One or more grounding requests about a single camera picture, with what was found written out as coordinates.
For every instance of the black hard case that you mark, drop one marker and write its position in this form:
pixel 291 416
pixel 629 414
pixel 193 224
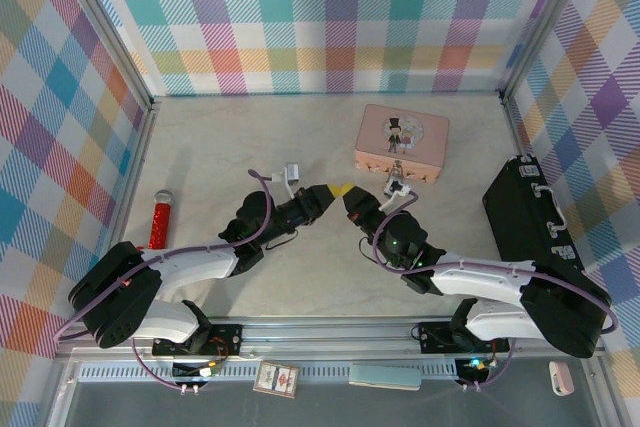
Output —
pixel 525 217

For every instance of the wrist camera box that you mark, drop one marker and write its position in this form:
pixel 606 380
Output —
pixel 395 189
pixel 293 173

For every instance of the small pink white device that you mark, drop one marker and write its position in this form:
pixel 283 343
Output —
pixel 561 378

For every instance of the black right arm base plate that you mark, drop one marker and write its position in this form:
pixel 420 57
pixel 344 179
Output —
pixel 435 334

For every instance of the playing card deck box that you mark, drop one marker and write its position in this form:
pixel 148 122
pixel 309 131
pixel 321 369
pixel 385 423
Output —
pixel 276 377

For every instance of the pink cartoon tin box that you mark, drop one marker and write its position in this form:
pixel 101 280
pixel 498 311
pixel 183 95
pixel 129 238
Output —
pixel 400 132

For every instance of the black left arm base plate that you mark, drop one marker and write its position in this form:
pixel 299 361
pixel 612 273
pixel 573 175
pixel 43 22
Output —
pixel 225 339

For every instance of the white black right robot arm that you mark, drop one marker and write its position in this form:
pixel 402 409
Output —
pixel 490 277

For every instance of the aluminium side rail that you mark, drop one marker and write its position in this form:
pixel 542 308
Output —
pixel 135 172

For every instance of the aluminium frame post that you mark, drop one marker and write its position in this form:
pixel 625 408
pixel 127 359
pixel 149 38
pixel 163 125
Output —
pixel 100 22
pixel 545 22

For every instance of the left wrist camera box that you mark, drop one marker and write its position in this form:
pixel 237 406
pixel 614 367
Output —
pixel 293 173

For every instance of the teal flat box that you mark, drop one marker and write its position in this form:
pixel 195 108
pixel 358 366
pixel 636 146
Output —
pixel 384 376

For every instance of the red glitter tube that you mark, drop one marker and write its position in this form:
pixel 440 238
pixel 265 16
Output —
pixel 161 219

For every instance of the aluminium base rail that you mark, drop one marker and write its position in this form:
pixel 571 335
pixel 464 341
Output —
pixel 325 334

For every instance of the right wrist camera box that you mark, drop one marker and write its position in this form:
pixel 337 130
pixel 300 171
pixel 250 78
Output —
pixel 395 189

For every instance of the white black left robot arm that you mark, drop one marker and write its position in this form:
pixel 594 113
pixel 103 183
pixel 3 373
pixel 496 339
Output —
pixel 190 264

